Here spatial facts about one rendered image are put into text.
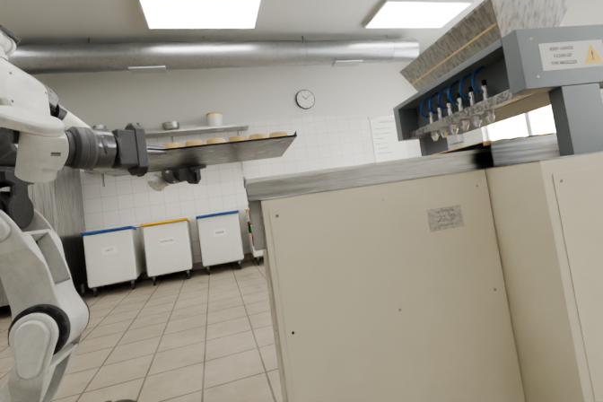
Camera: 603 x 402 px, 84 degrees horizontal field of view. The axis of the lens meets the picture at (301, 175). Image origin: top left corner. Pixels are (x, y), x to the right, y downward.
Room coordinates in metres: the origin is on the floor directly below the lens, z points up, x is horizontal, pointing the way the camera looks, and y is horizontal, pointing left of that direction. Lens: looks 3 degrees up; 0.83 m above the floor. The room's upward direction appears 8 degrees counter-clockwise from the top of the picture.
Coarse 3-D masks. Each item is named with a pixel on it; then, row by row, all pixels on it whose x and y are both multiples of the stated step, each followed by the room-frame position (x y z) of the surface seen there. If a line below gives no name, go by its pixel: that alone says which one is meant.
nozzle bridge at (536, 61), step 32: (512, 32) 0.84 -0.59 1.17; (544, 32) 0.85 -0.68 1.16; (576, 32) 0.87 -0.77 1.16; (480, 64) 1.01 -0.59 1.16; (512, 64) 0.86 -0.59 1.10; (544, 64) 0.85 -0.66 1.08; (576, 64) 0.86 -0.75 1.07; (416, 96) 1.33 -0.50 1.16; (480, 96) 1.11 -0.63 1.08; (512, 96) 0.92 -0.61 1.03; (544, 96) 0.96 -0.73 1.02; (576, 96) 0.86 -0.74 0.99; (416, 128) 1.51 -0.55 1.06; (448, 128) 1.35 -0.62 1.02; (576, 128) 0.86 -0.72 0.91
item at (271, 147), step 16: (208, 144) 0.85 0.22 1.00; (224, 144) 0.87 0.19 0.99; (240, 144) 0.90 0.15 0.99; (256, 144) 0.93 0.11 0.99; (272, 144) 0.97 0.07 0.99; (288, 144) 1.01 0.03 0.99; (160, 160) 0.97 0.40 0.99; (176, 160) 1.01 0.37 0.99; (192, 160) 1.05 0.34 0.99; (208, 160) 1.10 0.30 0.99; (224, 160) 1.15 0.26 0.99; (240, 160) 1.21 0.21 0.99
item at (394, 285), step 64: (320, 192) 0.93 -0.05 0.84; (384, 192) 0.96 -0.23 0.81; (448, 192) 1.00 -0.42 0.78; (320, 256) 0.92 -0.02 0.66; (384, 256) 0.96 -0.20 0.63; (448, 256) 0.99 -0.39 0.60; (320, 320) 0.92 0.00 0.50; (384, 320) 0.95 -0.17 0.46; (448, 320) 0.98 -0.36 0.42; (320, 384) 0.92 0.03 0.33; (384, 384) 0.95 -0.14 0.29; (448, 384) 0.98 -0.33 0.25; (512, 384) 1.02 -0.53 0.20
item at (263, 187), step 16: (400, 160) 0.98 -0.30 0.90; (416, 160) 0.99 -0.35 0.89; (432, 160) 1.00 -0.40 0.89; (448, 160) 1.01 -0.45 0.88; (464, 160) 1.02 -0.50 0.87; (480, 160) 1.03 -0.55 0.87; (272, 176) 0.92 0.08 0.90; (288, 176) 0.92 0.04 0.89; (304, 176) 0.93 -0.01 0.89; (320, 176) 0.94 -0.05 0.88; (336, 176) 0.95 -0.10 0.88; (352, 176) 0.96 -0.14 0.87; (368, 176) 0.97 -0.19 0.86; (384, 176) 0.97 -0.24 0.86; (400, 176) 0.98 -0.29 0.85; (416, 176) 0.99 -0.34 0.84; (256, 192) 0.91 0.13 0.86; (272, 192) 0.92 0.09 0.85; (288, 192) 0.92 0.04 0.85; (304, 192) 0.93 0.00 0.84
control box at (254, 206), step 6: (252, 204) 0.94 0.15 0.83; (258, 204) 0.95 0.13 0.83; (252, 210) 0.94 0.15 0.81; (258, 210) 0.95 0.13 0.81; (252, 216) 0.94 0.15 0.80; (258, 216) 0.95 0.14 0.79; (252, 222) 0.94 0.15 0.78; (258, 222) 0.95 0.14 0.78; (252, 228) 0.94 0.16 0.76; (258, 228) 0.95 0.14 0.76; (252, 234) 0.99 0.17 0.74; (258, 234) 0.95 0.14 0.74; (252, 240) 1.03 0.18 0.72; (258, 240) 0.95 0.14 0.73; (264, 240) 0.95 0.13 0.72; (258, 246) 0.94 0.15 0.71; (264, 246) 0.95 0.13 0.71
